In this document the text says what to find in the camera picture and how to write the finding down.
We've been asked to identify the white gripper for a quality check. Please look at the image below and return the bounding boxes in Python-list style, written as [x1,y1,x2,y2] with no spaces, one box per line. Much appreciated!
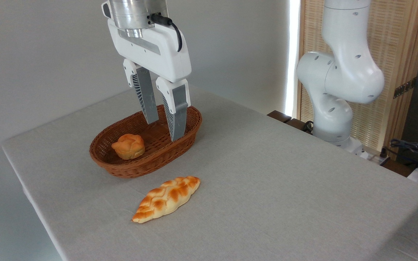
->
[107,18,192,142]

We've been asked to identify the round golden bread roll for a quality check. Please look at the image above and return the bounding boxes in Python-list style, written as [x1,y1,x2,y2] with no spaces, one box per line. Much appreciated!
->
[111,133,146,160]

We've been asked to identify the long braided bread loaf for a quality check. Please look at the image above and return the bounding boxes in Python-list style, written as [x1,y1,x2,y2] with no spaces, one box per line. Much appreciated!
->
[132,176,201,224]

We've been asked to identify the brown wicker basket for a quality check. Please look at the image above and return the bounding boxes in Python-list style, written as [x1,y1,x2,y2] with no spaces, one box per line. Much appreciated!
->
[89,104,202,178]

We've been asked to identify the grey tablecloth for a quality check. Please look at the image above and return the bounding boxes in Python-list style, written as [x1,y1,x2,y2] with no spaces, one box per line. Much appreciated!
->
[1,78,418,261]

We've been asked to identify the white power strip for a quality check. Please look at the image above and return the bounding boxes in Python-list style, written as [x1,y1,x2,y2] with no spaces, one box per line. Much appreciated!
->
[354,145,392,166]

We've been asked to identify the black screen hinge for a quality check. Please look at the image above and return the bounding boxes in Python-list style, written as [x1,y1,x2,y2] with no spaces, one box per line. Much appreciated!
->
[393,77,417,99]

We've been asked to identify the wooden rattan folding screen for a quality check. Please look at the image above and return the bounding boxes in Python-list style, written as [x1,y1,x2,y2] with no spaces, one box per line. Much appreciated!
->
[298,0,418,161]

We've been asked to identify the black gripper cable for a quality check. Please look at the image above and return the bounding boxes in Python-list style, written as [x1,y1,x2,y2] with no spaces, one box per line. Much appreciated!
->
[150,13,183,52]

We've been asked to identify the black cable bundle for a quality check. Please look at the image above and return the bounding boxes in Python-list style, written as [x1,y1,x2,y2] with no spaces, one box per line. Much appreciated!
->
[389,135,418,171]

